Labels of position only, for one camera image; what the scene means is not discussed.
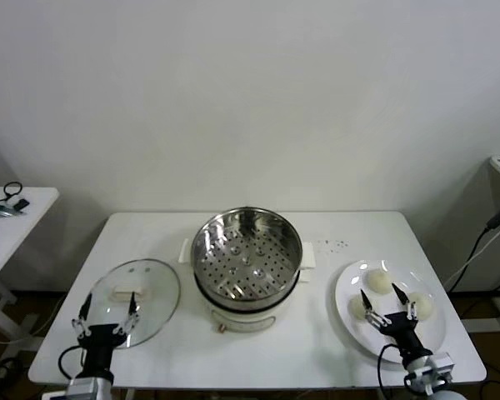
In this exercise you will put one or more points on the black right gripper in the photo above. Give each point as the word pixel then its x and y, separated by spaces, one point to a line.
pixel 402 333

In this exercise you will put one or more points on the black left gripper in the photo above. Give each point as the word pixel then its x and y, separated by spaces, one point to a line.
pixel 100 339

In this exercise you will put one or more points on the white steamed baozi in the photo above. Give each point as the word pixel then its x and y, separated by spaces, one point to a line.
pixel 355 310
pixel 379 280
pixel 423 306

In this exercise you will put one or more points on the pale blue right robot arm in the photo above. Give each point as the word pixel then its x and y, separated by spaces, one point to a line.
pixel 421 375

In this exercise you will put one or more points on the perforated steel steamer basket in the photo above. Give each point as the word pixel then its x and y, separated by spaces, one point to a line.
pixel 241 233

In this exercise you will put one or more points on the white round plate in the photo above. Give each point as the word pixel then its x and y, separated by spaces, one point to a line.
pixel 429 333

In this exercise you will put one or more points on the small dark crumbs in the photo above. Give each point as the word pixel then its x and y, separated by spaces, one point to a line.
pixel 333 243

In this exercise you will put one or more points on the white side table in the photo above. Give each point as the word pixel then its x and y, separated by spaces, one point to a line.
pixel 29 216

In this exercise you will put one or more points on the white electric cooker pot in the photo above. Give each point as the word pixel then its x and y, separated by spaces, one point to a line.
pixel 250 321

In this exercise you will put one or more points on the small black box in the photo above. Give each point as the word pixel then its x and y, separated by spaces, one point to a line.
pixel 21 204

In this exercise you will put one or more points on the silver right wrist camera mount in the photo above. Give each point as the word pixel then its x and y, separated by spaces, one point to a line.
pixel 441 366

